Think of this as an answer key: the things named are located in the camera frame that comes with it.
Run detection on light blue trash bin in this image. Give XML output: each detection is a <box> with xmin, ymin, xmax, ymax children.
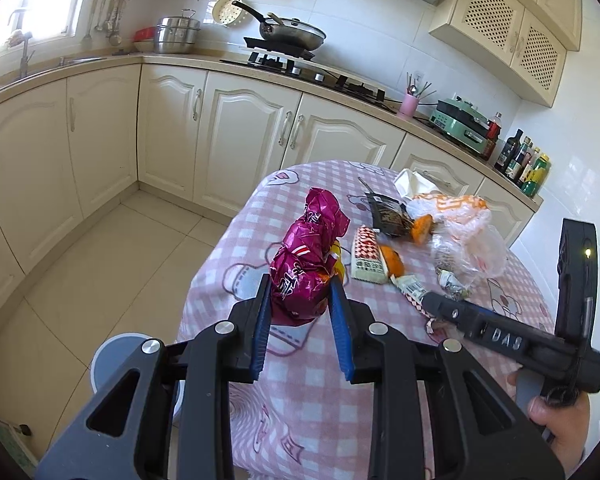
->
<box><xmin>91</xmin><ymin>332</ymin><xmax>186</xmax><ymax>416</ymax></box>

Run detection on black gas stove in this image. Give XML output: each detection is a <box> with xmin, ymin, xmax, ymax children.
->
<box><xmin>220</xmin><ymin>50</ymin><xmax>387</xmax><ymax>103</ymax></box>

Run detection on crumpled foil wrapper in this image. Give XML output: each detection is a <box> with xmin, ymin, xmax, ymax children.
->
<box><xmin>437</xmin><ymin>270</ymin><xmax>473</xmax><ymax>303</ymax></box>

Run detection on row of hanging kitchen utensils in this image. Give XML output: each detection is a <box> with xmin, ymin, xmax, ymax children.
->
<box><xmin>82</xmin><ymin>0</ymin><xmax>128</xmax><ymax>47</ymax></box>

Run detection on yellow snack wrapper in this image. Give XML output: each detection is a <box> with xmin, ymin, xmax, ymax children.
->
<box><xmin>321</xmin><ymin>240</ymin><xmax>345</xmax><ymax>281</ymax></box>

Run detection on red white checked packet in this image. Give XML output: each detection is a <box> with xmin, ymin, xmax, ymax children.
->
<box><xmin>351</xmin><ymin>225</ymin><xmax>393</xmax><ymax>283</ymax></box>

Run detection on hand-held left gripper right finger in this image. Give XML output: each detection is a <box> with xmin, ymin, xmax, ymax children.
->
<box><xmin>328</xmin><ymin>276</ymin><xmax>566</xmax><ymax>480</ymax></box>

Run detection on small orange peel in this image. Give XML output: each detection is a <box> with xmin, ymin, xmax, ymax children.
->
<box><xmin>380</xmin><ymin>245</ymin><xmax>406</xmax><ymax>278</ymax></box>

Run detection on clear plastic bag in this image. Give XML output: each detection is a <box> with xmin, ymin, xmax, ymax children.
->
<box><xmin>432</xmin><ymin>210</ymin><xmax>508</xmax><ymax>286</ymax></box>

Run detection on white tissue paper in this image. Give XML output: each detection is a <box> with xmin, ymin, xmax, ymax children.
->
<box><xmin>394</xmin><ymin>169</ymin><xmax>443</xmax><ymax>198</ymax></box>

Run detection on steel kitchen faucet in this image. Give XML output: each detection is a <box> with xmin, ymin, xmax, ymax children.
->
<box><xmin>7</xmin><ymin>9</ymin><xmax>35</xmax><ymax>78</ymax></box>

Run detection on magenta snack bag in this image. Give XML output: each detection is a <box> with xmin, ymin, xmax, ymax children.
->
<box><xmin>270</xmin><ymin>186</ymin><xmax>352</xmax><ymax>325</ymax></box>

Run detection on person's right hand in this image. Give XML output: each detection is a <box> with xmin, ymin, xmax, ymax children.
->
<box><xmin>526</xmin><ymin>391</ymin><xmax>592</xmax><ymax>468</ymax></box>

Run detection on pink checked tablecloth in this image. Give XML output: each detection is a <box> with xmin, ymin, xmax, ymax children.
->
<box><xmin>176</xmin><ymin>160</ymin><xmax>556</xmax><ymax>480</ymax></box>

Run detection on cream lattice wall cabinet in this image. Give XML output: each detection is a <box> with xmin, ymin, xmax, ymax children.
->
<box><xmin>428</xmin><ymin>0</ymin><xmax>583</xmax><ymax>108</ymax></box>

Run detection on large orange peel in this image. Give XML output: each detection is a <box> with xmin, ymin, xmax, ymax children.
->
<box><xmin>411</xmin><ymin>214</ymin><xmax>437</xmax><ymax>246</ymax></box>

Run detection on dark sauce bottle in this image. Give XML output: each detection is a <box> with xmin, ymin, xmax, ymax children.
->
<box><xmin>510</xmin><ymin>137</ymin><xmax>537</xmax><ymax>183</ymax></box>
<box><xmin>495</xmin><ymin>129</ymin><xmax>523</xmax><ymax>173</ymax></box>

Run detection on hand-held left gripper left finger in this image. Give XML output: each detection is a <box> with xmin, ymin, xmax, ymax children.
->
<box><xmin>34</xmin><ymin>274</ymin><xmax>273</xmax><ymax>480</ymax></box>

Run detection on pink utensil holder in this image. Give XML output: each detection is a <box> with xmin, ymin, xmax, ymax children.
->
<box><xmin>399</xmin><ymin>91</ymin><xmax>422</xmax><ymax>117</ymax></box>

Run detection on cream base cabinets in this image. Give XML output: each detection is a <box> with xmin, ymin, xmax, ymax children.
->
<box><xmin>0</xmin><ymin>52</ymin><xmax>543</xmax><ymax>341</ymax></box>

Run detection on bundle of chopsticks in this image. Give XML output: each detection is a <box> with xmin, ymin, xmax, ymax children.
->
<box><xmin>405</xmin><ymin>71</ymin><xmax>438</xmax><ymax>100</ymax></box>

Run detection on steel frying pan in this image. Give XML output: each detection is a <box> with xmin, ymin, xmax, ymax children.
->
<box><xmin>231</xmin><ymin>1</ymin><xmax>327</xmax><ymax>52</ymax></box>

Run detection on white round strainer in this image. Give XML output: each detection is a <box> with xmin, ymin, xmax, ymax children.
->
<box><xmin>212</xmin><ymin>0</ymin><xmax>243</xmax><ymax>27</ymax></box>

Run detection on black snack packet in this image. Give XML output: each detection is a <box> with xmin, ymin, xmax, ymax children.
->
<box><xmin>364</xmin><ymin>192</ymin><xmax>416</xmax><ymax>239</ymax></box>

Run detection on orange white plastic bag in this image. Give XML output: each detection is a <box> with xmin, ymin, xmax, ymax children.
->
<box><xmin>407</xmin><ymin>192</ymin><xmax>491</xmax><ymax>226</ymax></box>

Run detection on white red striped wrapper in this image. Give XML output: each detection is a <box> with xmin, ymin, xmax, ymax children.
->
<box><xmin>390</xmin><ymin>275</ymin><xmax>448</xmax><ymax>336</ymax></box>

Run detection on red cap sauce bottle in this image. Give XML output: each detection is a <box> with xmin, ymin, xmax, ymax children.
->
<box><xmin>482</xmin><ymin>112</ymin><xmax>503</xmax><ymax>161</ymax></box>

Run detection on green electric cooker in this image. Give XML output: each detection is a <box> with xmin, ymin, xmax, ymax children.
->
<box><xmin>427</xmin><ymin>97</ymin><xmax>491</xmax><ymax>155</ymax></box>

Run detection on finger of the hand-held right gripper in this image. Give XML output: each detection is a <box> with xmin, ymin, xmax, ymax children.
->
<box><xmin>421</xmin><ymin>291</ymin><xmax>485</xmax><ymax>335</ymax></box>

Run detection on steel steamer pot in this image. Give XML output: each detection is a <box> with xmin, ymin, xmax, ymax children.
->
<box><xmin>152</xmin><ymin>9</ymin><xmax>202</xmax><ymax>55</ymax></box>

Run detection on black grill pan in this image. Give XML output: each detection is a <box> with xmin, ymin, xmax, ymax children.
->
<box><xmin>243</xmin><ymin>36</ymin><xmax>316</xmax><ymax>58</ymax></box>

